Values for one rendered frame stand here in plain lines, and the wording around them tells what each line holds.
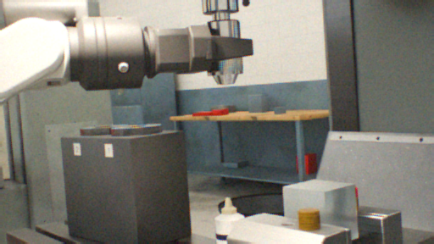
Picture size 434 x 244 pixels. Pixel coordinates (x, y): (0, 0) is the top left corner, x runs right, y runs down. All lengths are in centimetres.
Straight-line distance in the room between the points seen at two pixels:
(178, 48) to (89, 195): 45
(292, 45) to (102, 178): 565
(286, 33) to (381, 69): 564
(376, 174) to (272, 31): 586
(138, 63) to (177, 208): 40
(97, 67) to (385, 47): 54
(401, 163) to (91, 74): 54
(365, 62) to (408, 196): 25
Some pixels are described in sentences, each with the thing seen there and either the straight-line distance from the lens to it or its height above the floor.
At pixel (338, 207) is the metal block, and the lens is 63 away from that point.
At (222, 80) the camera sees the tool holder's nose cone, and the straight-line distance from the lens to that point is 74.
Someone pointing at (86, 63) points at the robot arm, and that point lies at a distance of 68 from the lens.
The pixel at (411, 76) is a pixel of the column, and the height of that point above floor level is 118.
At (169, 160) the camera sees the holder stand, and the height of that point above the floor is 107.
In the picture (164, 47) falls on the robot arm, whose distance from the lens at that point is 69.
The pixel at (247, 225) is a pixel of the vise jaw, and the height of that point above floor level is 103.
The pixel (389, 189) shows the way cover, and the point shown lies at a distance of 100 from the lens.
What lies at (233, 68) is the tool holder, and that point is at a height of 121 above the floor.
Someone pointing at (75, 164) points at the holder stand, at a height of 106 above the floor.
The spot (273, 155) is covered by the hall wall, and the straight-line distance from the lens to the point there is 693.
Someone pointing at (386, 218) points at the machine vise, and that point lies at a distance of 65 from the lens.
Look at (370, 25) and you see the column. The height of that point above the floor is 127.
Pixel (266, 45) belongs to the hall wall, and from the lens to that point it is 690.
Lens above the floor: 118
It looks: 3 degrees down
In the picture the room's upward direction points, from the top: 4 degrees counter-clockwise
